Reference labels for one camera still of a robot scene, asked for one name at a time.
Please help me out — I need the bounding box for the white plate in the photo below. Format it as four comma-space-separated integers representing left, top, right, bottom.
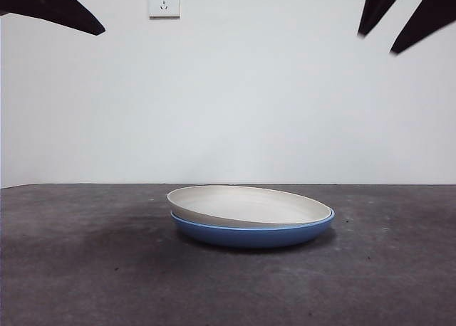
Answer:
166, 185, 332, 231

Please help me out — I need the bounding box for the blue plate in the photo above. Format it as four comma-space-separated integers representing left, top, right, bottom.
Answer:
170, 208, 336, 249

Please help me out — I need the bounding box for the white wall socket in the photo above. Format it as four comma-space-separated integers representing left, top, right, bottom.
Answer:
148, 0, 181, 20

